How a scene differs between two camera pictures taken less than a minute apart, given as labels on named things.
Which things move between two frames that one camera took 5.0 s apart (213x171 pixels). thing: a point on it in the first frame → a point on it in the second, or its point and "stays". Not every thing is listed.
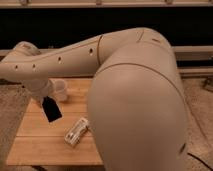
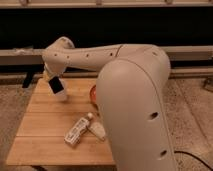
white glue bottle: [72, 136] stays
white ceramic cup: [60, 90] stays
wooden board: [42, 143] stays
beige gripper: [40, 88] → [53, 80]
